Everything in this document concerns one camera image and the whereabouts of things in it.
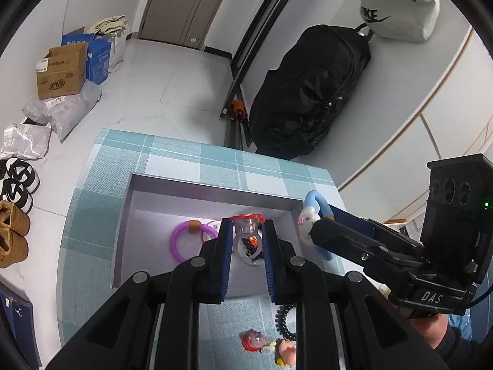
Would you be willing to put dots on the white plastic bag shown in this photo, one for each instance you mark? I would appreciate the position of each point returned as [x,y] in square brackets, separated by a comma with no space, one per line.
[117,50]

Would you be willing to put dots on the black metal frame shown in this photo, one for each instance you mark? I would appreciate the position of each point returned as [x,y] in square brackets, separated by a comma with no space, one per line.
[250,34]

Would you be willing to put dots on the brown cardboard box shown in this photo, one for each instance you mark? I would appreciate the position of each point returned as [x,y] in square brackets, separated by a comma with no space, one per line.
[61,77]

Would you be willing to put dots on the white tote bag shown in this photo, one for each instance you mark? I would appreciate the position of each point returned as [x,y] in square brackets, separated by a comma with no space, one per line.
[400,15]

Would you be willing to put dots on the person's right forearm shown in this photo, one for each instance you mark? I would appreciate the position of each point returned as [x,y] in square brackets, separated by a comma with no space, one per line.
[454,350]

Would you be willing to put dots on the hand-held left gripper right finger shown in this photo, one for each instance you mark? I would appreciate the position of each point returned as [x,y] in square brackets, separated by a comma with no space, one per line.
[269,262]

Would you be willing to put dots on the blue cardboard box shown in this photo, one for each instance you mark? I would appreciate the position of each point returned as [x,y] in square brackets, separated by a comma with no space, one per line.
[99,59]

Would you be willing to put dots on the grey box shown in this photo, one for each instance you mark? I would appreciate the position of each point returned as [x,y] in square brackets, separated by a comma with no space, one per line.
[161,208]

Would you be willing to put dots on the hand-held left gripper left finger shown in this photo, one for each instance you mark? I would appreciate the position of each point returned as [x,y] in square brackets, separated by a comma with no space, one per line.
[225,262]

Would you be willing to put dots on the small silver parcel bag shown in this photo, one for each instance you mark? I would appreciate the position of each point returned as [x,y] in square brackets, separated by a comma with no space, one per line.
[25,140]

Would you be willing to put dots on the beige cloth bag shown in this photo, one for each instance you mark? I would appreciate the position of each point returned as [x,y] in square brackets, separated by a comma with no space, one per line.
[109,25]

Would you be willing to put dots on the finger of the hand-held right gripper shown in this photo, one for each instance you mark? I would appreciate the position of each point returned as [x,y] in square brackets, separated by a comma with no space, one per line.
[339,239]
[350,216]

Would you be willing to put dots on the brown door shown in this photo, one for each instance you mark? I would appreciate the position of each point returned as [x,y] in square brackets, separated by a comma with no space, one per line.
[181,4]

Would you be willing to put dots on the dark blue shoe box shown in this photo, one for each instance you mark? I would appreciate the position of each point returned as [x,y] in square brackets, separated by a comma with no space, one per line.
[17,327]

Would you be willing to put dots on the large grey parcel bag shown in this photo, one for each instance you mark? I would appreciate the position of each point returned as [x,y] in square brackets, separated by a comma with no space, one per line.
[69,108]

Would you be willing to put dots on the black backpack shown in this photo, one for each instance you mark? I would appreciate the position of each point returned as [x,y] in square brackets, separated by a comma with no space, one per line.
[308,92]

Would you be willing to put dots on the white round pin badge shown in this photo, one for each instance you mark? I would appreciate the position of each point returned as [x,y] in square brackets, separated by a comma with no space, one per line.
[246,258]

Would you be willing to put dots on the teal plaid tablecloth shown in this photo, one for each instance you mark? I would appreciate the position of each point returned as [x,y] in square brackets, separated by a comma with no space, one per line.
[115,154]

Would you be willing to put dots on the orange and black toy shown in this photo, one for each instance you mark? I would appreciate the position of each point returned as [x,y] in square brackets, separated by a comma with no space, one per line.
[238,110]

